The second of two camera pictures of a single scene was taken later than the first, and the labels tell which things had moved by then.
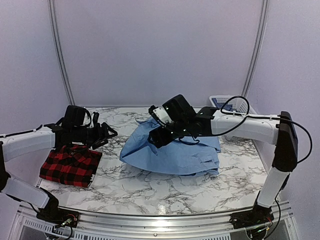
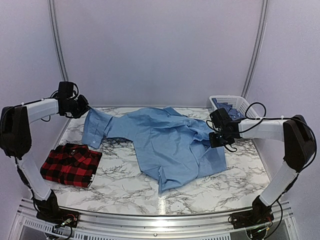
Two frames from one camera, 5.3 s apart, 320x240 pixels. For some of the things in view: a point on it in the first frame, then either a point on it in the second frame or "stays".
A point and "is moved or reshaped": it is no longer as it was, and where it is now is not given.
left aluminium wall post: (53, 15) stays
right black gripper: (158, 135) to (213, 143)
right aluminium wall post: (256, 49) stays
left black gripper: (98, 135) to (85, 107)
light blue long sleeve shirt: (184, 156) is moved or reshaped
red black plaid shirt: (74, 165) stays
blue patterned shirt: (219, 105) stays
